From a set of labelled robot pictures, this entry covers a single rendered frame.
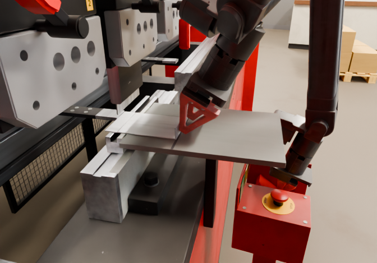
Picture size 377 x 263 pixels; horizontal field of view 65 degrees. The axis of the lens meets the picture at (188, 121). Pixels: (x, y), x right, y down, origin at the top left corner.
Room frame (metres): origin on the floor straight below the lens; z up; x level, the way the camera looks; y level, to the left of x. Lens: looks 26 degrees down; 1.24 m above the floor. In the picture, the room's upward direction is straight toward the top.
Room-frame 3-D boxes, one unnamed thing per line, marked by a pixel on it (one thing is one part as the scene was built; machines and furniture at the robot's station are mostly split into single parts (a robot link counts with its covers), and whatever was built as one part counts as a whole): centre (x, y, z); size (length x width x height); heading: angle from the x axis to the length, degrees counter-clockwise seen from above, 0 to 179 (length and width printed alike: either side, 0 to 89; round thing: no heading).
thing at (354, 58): (4.26, -2.22, 0.32); 1.09 x 0.78 x 0.64; 163
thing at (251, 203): (0.57, -0.21, 0.75); 0.20 x 0.16 x 0.18; 161
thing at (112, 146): (0.53, 0.11, 0.99); 0.20 x 0.03 x 0.03; 167
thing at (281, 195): (0.52, -0.20, 0.79); 0.04 x 0.04 x 0.04
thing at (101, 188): (0.56, 0.10, 0.92); 0.39 x 0.06 x 0.10; 167
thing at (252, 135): (0.48, -0.03, 1.00); 0.26 x 0.18 x 0.01; 77
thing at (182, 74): (1.74, -0.17, 0.92); 1.68 x 0.06 x 0.10; 167
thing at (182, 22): (0.64, 0.01, 1.15); 0.04 x 0.02 x 0.10; 77
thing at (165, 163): (0.53, 0.05, 0.89); 0.30 x 0.05 x 0.03; 167
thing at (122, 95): (0.51, 0.11, 1.08); 0.10 x 0.02 x 0.10; 167
